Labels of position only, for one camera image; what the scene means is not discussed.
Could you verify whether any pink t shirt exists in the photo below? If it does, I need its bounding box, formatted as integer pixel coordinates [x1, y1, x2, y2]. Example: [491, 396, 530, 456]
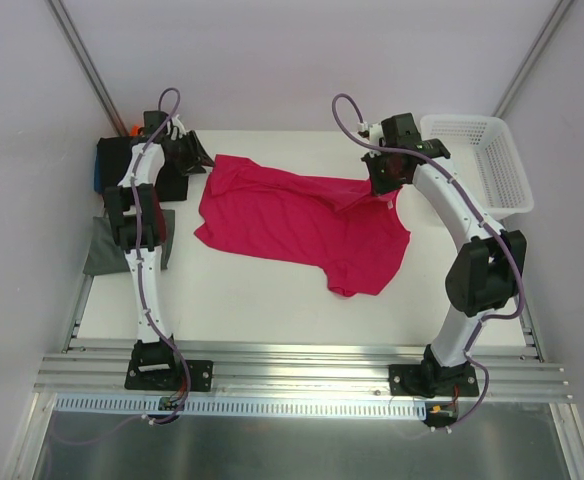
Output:
[195, 155, 411, 297]

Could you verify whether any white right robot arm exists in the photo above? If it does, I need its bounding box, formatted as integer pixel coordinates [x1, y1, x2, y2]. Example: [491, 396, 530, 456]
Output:
[360, 131, 527, 398]

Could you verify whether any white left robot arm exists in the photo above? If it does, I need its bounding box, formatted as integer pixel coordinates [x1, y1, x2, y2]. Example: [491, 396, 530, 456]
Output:
[103, 111, 213, 388]

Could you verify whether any black folded t shirt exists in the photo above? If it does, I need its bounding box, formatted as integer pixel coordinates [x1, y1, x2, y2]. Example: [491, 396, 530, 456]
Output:
[96, 136, 188, 202]

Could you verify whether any orange folded t shirt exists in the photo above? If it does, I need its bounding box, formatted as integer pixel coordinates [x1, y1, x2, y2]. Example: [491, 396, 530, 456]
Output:
[130, 125, 144, 137]

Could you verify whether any blue folded t shirt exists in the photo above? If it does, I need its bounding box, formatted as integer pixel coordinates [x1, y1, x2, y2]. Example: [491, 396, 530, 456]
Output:
[93, 154, 103, 195]

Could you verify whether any white plastic basket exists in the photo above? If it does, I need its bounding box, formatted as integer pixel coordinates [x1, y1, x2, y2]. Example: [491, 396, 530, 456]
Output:
[420, 114, 534, 220]

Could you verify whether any grey folded t shirt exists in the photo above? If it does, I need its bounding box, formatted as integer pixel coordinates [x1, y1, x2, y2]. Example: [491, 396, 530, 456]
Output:
[83, 209, 176, 276]

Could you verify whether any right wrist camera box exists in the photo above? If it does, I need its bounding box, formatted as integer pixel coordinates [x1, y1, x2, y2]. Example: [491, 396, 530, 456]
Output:
[381, 113, 421, 149]

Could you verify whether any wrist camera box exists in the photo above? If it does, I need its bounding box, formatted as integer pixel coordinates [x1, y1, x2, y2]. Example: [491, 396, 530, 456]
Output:
[142, 110, 169, 138]
[381, 113, 421, 149]

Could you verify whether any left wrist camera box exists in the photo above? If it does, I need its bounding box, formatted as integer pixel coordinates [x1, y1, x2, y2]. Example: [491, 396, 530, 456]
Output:
[142, 110, 169, 138]

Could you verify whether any left aluminium corner post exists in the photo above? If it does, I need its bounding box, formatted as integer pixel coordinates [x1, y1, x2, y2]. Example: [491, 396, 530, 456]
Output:
[45, 0, 128, 136]

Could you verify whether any aluminium corner post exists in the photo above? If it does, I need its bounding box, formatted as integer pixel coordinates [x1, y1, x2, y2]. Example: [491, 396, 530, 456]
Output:
[492, 0, 577, 119]
[45, 0, 128, 136]

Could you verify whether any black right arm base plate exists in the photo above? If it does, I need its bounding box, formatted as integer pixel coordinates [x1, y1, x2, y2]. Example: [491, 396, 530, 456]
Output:
[388, 362, 479, 399]

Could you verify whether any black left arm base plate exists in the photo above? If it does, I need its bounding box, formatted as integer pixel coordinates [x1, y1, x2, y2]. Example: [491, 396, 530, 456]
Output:
[124, 360, 214, 392]

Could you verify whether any right aluminium corner post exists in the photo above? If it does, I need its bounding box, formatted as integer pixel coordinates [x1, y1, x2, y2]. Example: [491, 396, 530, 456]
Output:
[492, 0, 577, 119]

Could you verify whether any aluminium mounting rail frame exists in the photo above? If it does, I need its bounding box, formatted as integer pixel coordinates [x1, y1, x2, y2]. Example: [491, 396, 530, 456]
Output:
[34, 219, 573, 401]

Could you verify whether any white slotted cable duct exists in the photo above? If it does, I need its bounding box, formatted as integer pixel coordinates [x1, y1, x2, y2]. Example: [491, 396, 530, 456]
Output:
[54, 394, 426, 421]

